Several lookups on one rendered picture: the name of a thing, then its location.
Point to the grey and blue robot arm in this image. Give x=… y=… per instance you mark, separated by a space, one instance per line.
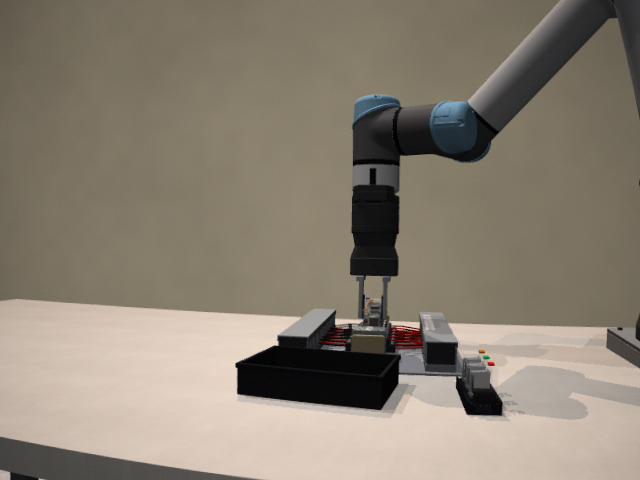
x=447 y=128

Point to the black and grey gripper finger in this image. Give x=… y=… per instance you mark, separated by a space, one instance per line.
x=385 y=279
x=361 y=294

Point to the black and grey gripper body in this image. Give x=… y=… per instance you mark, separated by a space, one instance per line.
x=375 y=224

